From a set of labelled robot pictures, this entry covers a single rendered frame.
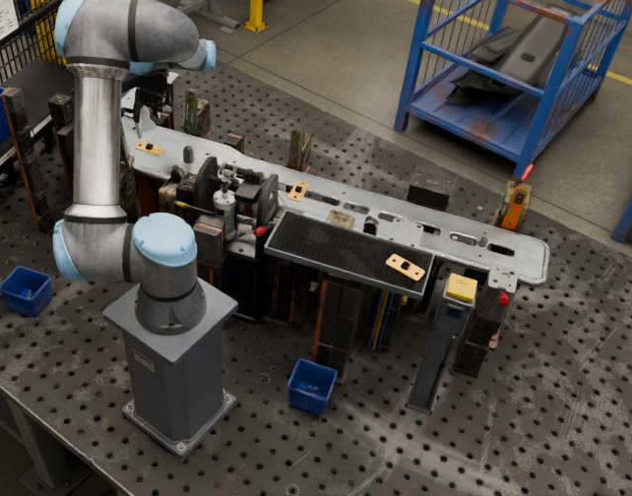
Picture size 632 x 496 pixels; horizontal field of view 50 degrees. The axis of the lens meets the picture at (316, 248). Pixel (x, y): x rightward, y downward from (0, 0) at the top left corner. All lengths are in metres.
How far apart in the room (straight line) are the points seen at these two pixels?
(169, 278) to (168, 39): 0.45
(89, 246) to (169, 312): 0.21
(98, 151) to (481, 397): 1.19
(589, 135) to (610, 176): 0.39
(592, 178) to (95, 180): 3.18
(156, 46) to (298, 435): 1.00
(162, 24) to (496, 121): 2.89
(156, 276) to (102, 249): 0.11
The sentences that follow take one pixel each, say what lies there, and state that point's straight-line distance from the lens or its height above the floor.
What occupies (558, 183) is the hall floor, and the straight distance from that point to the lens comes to 3.97.
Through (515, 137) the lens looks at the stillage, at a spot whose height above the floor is 0.16.
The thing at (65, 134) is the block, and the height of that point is 1.00.
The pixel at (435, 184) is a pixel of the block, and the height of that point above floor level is 1.03.
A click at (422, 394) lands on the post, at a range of 1.82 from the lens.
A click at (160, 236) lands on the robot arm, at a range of 1.32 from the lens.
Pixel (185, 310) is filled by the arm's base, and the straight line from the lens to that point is 1.42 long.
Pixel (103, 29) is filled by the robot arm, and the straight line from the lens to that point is 1.34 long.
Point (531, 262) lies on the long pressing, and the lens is 1.90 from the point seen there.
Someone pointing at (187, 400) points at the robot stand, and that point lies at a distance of 1.60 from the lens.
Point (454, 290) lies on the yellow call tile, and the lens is 1.52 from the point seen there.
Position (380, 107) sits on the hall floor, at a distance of 4.20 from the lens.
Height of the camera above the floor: 2.25
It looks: 45 degrees down
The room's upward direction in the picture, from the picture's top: 7 degrees clockwise
